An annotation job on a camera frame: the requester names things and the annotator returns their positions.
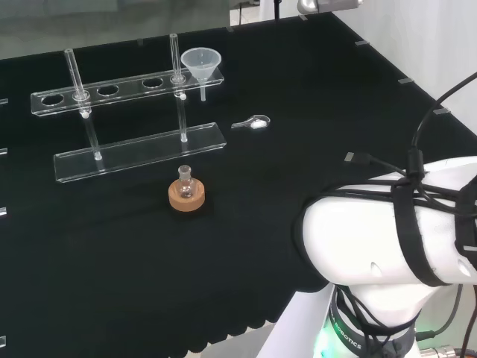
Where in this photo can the glass weighing funnel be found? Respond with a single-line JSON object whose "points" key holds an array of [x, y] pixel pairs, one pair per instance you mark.
{"points": [[256, 123]]}

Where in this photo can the clear funnel stand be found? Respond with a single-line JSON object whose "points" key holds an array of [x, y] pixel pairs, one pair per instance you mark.
{"points": [[141, 149]]}

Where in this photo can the clear plastic funnel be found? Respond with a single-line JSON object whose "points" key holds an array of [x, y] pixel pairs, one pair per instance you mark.
{"points": [[201, 59]]}

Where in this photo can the black bench cloth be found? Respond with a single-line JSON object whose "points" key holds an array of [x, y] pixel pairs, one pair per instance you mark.
{"points": [[261, 223]]}

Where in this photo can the small round-bottom glass flask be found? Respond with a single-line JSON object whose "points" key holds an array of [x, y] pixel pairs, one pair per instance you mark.
{"points": [[184, 188]]}

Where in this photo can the black tripod leg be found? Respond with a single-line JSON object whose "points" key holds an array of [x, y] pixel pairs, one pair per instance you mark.
{"points": [[277, 8]]}

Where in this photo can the grey metal base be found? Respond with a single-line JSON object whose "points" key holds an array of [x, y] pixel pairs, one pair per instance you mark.
{"points": [[328, 4]]}

